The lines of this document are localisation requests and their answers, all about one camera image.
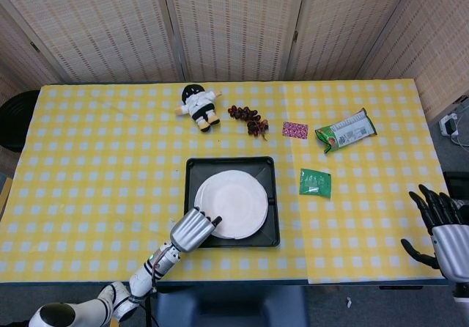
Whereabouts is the black round ribbed bin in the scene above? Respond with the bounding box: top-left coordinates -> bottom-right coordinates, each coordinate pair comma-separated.
0,90 -> 40,153

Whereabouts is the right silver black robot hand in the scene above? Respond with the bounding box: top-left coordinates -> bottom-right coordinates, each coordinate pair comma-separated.
400,183 -> 469,283

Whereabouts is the black box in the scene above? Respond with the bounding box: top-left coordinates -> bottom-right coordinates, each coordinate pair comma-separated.
443,172 -> 469,200

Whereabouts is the green snack bag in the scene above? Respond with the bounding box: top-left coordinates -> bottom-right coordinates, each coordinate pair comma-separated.
314,107 -> 378,155

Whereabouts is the small green foil packet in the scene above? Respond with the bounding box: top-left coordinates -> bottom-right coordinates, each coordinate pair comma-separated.
298,168 -> 333,200

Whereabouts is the yellow white checkered tablecloth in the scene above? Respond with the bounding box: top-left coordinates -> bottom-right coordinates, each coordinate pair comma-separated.
283,79 -> 462,286
0,82 -> 309,284

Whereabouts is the bunch of dark red grapes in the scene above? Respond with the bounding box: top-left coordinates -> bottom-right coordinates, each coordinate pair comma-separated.
227,105 -> 270,141

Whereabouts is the pink patterned flat packet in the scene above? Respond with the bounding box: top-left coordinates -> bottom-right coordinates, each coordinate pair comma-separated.
281,121 -> 309,139

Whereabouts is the plush doll white black outfit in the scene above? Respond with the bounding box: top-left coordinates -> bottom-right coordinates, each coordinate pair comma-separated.
174,84 -> 224,133

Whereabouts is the white power adapter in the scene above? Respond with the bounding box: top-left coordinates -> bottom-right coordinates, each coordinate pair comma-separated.
438,113 -> 461,137

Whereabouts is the black square plastic tray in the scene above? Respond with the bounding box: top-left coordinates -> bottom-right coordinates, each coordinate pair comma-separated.
184,156 -> 281,249

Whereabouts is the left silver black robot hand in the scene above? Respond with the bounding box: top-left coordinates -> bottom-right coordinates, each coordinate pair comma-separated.
169,207 -> 224,253

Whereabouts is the woven folding screen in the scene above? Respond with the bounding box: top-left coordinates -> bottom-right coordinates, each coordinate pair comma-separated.
0,0 -> 469,122

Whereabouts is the white paper plate cracked rim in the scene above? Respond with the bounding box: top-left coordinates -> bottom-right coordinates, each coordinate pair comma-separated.
193,170 -> 267,240

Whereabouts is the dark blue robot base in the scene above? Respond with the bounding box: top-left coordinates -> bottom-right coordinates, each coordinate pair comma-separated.
152,284 -> 311,327

